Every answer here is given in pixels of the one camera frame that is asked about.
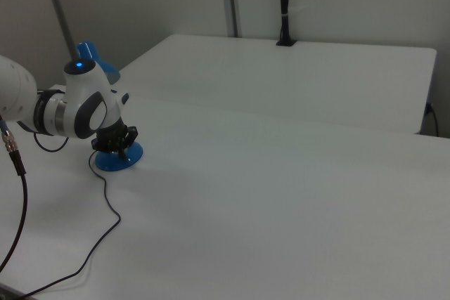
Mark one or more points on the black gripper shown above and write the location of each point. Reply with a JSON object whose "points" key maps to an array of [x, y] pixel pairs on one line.
{"points": [[114, 138]]}

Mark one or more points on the blue desk lamp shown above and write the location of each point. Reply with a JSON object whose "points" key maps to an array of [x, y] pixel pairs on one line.
{"points": [[116, 163]]}

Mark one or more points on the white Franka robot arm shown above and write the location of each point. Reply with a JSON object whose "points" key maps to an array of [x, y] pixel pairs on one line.
{"points": [[81, 85]]}

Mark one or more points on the white neighbouring table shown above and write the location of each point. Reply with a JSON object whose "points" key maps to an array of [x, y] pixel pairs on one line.
{"points": [[281, 78]]}

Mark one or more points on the black camera pole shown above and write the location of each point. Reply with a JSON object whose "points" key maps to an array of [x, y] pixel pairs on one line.
{"points": [[284, 5]]}

